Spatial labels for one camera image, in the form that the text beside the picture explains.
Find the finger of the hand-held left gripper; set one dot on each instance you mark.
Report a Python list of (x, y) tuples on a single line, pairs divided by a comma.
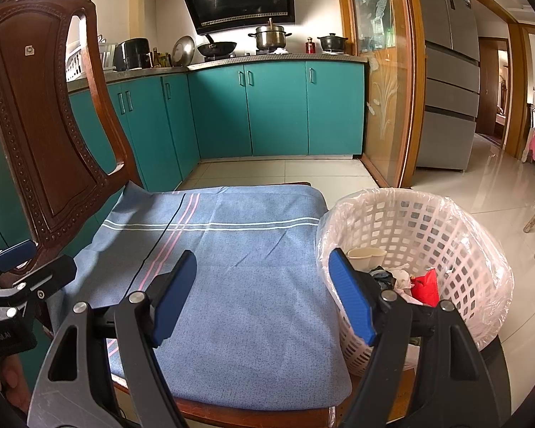
[(49, 276), (13, 255)]

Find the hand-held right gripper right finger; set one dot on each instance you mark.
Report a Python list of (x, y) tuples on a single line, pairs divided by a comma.
[(352, 298)]

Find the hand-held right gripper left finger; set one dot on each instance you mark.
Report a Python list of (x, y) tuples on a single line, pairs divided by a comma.
[(174, 303)]

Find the white paper cup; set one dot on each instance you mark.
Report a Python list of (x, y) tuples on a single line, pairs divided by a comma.
[(365, 256)]

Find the red snack wrapper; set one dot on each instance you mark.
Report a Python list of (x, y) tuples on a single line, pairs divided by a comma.
[(428, 287)]

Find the white plastic mesh wastebasket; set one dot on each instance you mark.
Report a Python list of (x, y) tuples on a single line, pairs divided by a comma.
[(450, 240)]

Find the clear plastic bin liner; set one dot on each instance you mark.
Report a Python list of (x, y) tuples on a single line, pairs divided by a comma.
[(499, 294)]

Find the person's left hand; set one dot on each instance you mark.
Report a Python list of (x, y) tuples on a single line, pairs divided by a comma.
[(14, 379)]

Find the blue striped seat cushion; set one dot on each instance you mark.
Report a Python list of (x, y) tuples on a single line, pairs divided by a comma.
[(249, 285)]

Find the carved wooden chair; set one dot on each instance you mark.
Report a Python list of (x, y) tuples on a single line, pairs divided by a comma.
[(40, 142)]

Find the white dish rack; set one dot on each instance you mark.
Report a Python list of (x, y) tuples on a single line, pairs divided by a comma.
[(78, 67)]

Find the teal kitchen cabinets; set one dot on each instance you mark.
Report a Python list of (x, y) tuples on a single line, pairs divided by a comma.
[(272, 107)]

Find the wood-framed glass sliding door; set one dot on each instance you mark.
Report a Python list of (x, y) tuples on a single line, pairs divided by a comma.
[(383, 76)]

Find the black air fryer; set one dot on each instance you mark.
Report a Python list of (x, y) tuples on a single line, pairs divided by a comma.
[(133, 54)]

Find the grey refrigerator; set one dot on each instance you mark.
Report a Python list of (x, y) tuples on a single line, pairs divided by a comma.
[(448, 76)]

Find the condiment bottles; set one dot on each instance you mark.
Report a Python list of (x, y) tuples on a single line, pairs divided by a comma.
[(162, 60)]

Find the brown wooden door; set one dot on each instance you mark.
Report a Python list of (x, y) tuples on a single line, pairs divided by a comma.
[(488, 89)]

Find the steel wok lid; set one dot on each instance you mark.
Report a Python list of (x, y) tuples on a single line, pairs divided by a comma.
[(183, 51)]

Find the red bottle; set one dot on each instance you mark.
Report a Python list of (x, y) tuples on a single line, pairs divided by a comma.
[(310, 47)]

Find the black clay pot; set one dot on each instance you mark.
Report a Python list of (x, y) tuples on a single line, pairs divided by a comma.
[(332, 43)]

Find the white cloth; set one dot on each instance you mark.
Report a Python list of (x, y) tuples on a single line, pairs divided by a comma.
[(280, 51)]

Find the black wok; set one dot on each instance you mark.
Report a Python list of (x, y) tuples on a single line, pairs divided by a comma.
[(218, 48)]

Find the steel cooking pot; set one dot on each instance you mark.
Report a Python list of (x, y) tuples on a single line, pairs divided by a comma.
[(269, 38)]

